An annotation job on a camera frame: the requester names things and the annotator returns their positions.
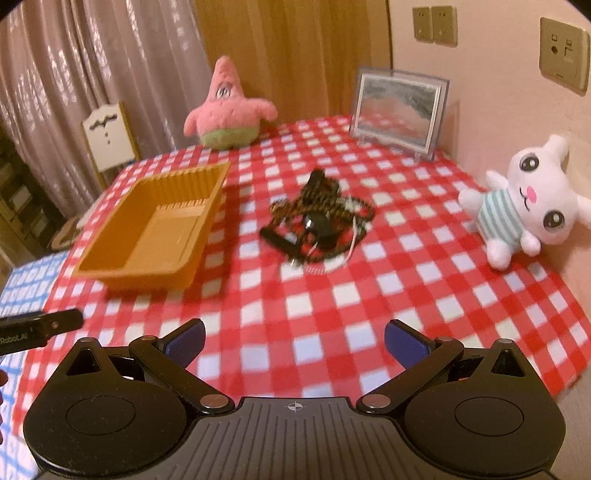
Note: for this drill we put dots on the white miniature chair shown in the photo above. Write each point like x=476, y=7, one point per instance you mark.
x=109, y=139

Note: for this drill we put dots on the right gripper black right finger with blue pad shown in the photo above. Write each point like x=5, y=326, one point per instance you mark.
x=470, y=412

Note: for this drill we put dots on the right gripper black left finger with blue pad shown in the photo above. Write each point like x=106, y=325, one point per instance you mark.
x=110, y=412

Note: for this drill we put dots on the orange plastic tray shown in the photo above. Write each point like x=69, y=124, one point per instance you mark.
x=153, y=239

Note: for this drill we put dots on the beige double wall switch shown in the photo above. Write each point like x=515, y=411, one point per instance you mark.
x=436, y=24

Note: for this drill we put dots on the red white checkered tablecloth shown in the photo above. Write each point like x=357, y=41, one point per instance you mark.
x=274, y=329

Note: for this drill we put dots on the black glossy hair clip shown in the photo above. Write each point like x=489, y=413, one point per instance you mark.
x=320, y=230

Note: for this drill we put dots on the pink starfish plush toy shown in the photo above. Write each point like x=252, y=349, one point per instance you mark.
x=228, y=119

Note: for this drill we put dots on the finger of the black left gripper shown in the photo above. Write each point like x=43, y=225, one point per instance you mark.
x=32, y=330

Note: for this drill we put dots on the blue white checkered cloth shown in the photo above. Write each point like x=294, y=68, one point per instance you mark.
x=27, y=290

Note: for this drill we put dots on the grey sheer curtain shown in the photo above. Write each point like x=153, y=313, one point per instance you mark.
x=60, y=60

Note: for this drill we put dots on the clear framed sand picture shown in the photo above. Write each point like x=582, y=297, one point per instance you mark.
x=399, y=109

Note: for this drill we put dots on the beige wall socket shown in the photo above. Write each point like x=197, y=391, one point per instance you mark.
x=564, y=54

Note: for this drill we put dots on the white bunny plush toy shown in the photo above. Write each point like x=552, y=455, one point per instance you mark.
x=531, y=206

